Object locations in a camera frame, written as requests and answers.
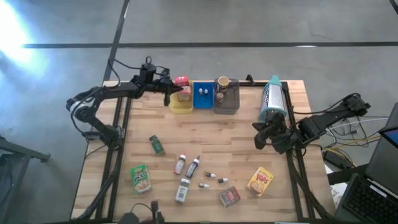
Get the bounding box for black device with cable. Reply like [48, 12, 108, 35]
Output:
[117, 200, 165, 224]

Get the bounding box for yellow Corn Pops box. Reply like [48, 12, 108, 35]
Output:
[246, 166, 275, 198]

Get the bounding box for black support bar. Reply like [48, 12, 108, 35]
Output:
[328, 164, 369, 186]

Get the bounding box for green-label oregano jar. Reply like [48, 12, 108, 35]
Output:
[149, 134, 167, 157]

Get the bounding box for teal-framed metal box grater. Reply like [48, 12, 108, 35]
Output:
[257, 74, 289, 124]

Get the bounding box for yellow floor cable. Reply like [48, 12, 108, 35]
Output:
[323, 136, 382, 151]

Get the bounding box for black table base frame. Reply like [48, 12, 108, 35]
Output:
[76, 74, 330, 222]

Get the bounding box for red Froot Loops box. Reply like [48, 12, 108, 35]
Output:
[174, 75, 190, 87]

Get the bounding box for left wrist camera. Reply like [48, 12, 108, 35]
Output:
[140, 63, 157, 82]

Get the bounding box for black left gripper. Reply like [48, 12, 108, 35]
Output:
[149, 79, 184, 107]

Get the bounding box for dark grey open laptop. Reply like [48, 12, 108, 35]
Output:
[334, 102, 398, 224]

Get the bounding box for gold spice tin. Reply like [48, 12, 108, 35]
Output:
[218, 185, 242, 208]

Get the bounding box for yellow plastic bin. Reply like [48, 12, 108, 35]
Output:
[169, 80, 194, 114]

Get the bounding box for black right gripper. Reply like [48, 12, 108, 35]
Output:
[252, 111, 296, 156]

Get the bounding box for white floor cable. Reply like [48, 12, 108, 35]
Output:
[326, 116, 382, 131]

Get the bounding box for green Apple Jacks box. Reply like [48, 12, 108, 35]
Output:
[130, 164, 153, 194]

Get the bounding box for black metal stand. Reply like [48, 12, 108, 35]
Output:
[0, 135, 51, 224]

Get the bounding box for white-label bagel seasoning jar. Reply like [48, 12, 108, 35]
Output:
[174, 178, 191, 205]

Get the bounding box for white paper sheet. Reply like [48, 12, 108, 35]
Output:
[329, 182, 349, 206]

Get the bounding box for grey translucent plastic bin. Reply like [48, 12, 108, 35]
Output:
[213, 77, 241, 115]

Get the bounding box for red-label extract bottle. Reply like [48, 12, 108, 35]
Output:
[174, 151, 187, 176]

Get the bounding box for gold-lidded jar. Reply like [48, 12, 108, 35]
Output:
[216, 75, 230, 94]

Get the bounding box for blue plastic bin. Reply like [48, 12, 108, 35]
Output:
[192, 82, 215, 110]

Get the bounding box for purple-label dark extract bottle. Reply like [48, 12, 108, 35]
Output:
[185, 155, 201, 180]

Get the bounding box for black power brick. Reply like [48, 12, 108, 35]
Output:
[323, 151, 346, 169]

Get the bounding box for laptop with blue screen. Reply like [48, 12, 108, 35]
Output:
[378, 124, 398, 149]

